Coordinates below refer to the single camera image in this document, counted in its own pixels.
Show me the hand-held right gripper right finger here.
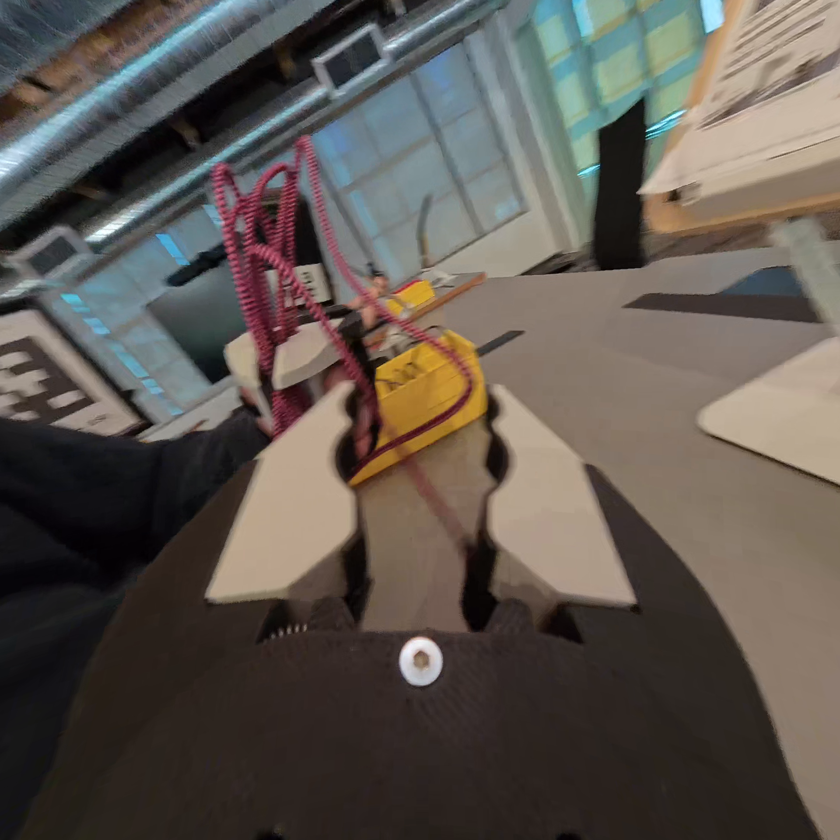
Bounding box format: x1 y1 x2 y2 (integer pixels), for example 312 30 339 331
464 384 641 624

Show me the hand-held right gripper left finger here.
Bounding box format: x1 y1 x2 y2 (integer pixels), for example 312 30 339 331
206 385 366 607

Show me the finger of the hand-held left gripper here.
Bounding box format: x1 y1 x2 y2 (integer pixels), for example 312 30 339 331
221 332 267 401
267 325 353 391

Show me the red braided usb cable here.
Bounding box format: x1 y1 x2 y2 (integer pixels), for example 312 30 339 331
210 136 476 552

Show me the person's left forearm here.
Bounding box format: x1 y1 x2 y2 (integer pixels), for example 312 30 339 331
0 410 273 585

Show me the person's left hand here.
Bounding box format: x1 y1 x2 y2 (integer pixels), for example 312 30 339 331
237 388 287 437

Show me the yellow plastic bin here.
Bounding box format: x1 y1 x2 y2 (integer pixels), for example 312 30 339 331
344 326 489 487

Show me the wooden desk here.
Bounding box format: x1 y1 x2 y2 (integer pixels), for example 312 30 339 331
381 269 489 319

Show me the black office chair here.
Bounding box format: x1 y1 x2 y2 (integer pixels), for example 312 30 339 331
591 99 651 270

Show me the printed instruction sheet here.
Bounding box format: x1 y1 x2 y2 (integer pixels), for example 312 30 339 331
644 0 840 217

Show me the black wall screen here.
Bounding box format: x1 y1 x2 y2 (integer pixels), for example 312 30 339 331
145 197 329 384

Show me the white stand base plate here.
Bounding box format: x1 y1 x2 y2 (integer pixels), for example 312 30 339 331
696 335 840 489

